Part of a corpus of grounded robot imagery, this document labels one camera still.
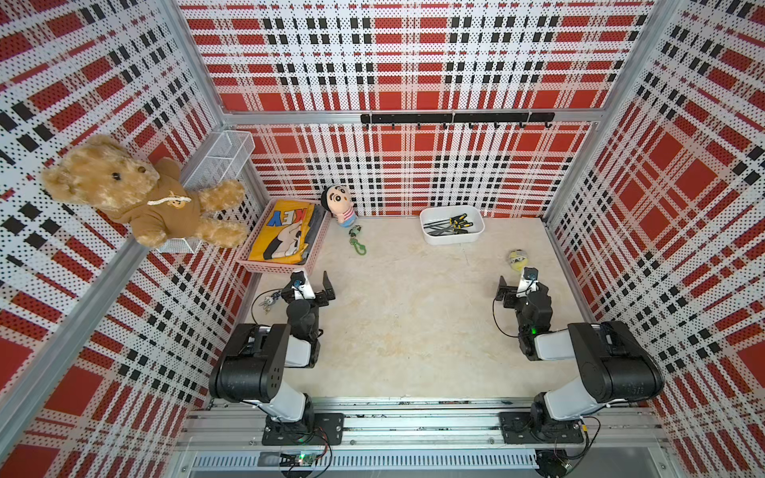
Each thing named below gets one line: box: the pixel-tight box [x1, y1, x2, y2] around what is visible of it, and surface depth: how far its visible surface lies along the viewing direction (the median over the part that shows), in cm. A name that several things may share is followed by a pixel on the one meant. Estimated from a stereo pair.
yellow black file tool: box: [423, 213, 475, 235], surface depth 121 cm
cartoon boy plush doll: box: [320, 184, 358, 229], surface depth 113 cm
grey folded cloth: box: [301, 204, 327, 265], surface depth 113 cm
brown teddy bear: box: [41, 135, 249, 249], surface depth 54 cm
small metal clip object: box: [257, 290, 281, 315], surface depth 97 cm
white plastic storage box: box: [419, 205, 486, 246], surface depth 118 cm
